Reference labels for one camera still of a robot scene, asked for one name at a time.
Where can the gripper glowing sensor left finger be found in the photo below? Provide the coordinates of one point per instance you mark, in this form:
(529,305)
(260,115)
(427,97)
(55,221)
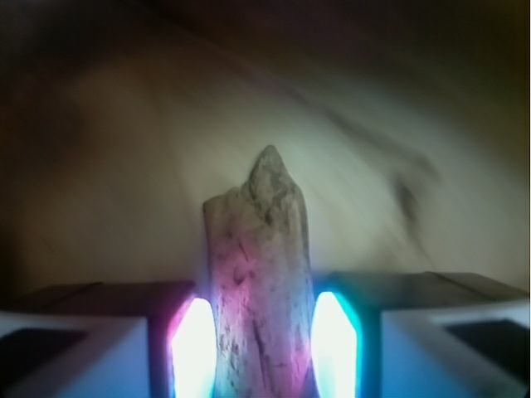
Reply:
(109,340)

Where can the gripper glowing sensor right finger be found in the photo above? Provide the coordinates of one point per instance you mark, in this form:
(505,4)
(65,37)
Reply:
(420,335)

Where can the brown paper bag bin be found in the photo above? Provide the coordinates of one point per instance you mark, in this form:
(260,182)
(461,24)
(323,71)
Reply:
(405,123)

